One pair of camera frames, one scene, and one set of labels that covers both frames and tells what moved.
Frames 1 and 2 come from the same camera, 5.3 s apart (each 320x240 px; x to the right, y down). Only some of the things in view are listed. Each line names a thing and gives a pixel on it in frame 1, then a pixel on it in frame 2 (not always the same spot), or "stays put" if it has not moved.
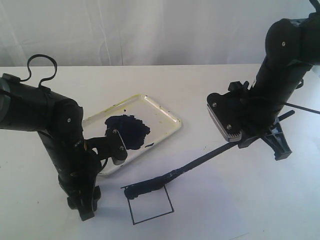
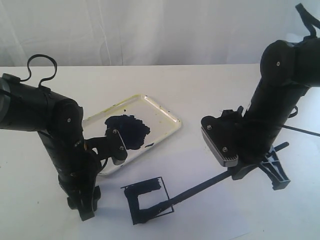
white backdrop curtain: (84, 33) stays put
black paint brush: (138, 188) to (172, 202)
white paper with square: (210, 200) stays put
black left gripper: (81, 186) stays put
